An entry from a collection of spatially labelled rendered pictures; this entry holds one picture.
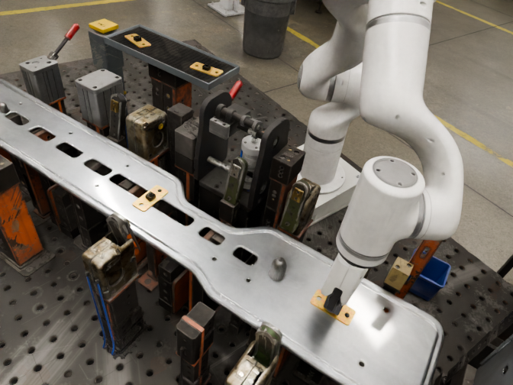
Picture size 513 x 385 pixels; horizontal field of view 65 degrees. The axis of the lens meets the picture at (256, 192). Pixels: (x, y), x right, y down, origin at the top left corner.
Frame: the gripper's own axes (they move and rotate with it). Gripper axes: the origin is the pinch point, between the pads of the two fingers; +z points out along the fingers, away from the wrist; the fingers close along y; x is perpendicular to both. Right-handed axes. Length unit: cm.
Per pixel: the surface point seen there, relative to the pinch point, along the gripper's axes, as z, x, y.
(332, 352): 2.9, 3.7, 8.3
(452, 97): 104, -7, -334
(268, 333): -8.9, -5.5, 18.0
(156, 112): -5, -61, -18
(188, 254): 2.8, -29.6, 7.2
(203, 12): 103, -276, -314
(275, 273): 0.5, -12.3, 1.6
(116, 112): -4, -70, -12
